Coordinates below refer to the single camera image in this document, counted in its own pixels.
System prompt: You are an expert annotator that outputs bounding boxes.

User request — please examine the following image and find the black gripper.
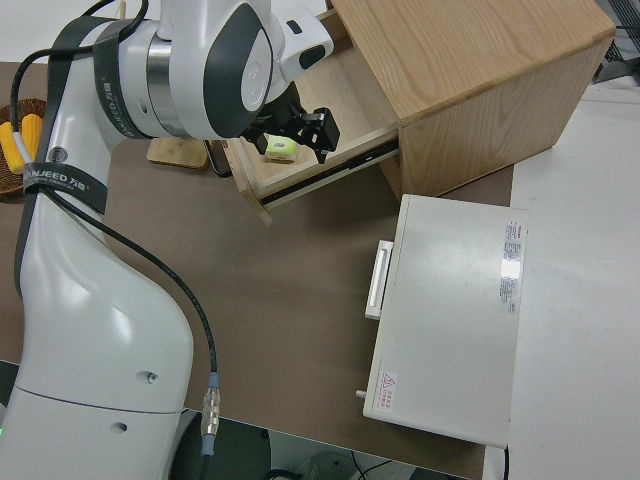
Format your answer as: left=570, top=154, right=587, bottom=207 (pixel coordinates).
left=244, top=92, right=341, bottom=166

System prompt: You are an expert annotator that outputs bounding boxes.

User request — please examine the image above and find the wooden drawer with black handle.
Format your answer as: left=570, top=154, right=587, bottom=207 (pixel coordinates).
left=204, top=9, right=402, bottom=226

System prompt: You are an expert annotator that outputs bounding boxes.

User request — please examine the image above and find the green tissue pack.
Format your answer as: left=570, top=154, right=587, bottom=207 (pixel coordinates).
left=263, top=133, right=300, bottom=164

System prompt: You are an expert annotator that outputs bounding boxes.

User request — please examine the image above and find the wooden mug tree stand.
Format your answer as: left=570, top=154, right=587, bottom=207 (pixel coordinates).
left=146, top=137, right=209, bottom=169

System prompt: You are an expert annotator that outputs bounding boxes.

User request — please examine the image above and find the brown table mat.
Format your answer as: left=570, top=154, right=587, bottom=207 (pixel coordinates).
left=0, top=59, right=516, bottom=480

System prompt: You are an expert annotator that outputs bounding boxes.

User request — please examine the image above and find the light wooden cabinet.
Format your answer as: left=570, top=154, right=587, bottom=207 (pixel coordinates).
left=324, top=0, right=616, bottom=199

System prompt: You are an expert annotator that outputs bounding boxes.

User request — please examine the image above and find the white toaster oven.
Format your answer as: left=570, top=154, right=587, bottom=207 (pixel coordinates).
left=355, top=193, right=530, bottom=448

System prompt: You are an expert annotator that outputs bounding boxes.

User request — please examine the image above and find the yellow corn cob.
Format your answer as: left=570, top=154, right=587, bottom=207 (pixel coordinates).
left=19, top=113, right=44, bottom=156
left=0, top=122, right=26, bottom=174

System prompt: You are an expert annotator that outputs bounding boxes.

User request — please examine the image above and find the brown wicker basket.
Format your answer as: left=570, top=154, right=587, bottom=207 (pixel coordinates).
left=0, top=98, right=49, bottom=203

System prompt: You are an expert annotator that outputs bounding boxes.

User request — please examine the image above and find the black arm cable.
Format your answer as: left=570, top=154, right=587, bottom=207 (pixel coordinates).
left=9, top=0, right=220, bottom=457

